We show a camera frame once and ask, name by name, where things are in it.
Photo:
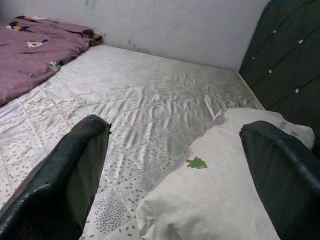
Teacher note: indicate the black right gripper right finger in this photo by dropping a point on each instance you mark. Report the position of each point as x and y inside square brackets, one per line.
[287, 187]

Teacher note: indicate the dark tufted headboard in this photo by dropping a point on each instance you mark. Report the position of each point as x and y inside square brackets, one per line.
[282, 50]

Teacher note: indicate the purple cartoon print blanket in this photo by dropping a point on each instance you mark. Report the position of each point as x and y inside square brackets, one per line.
[32, 57]

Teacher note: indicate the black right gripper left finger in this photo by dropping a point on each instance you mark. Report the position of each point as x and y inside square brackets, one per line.
[55, 195]

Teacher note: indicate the white pillow with tree print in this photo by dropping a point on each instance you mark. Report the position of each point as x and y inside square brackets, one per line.
[205, 200]

